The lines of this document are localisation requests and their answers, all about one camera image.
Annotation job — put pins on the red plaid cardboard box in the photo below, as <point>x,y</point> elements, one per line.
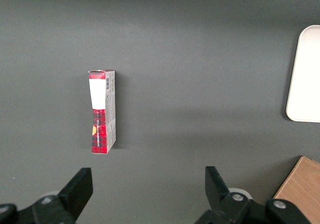
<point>100,124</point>

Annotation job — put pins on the wooden drawer cabinet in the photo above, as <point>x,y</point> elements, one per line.
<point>302,184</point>

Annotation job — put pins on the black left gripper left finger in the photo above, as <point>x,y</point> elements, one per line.
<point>75,191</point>

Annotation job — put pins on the cream plastic tray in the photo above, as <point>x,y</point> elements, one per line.
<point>306,79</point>

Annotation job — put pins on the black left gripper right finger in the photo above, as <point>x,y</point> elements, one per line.
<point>217,191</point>

